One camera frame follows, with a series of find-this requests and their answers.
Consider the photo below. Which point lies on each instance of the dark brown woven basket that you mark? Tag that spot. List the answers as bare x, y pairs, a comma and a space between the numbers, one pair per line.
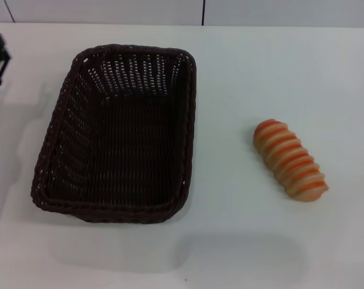
118, 156

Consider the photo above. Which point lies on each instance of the orange striped bread roll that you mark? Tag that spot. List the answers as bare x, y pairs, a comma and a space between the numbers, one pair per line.
290, 159

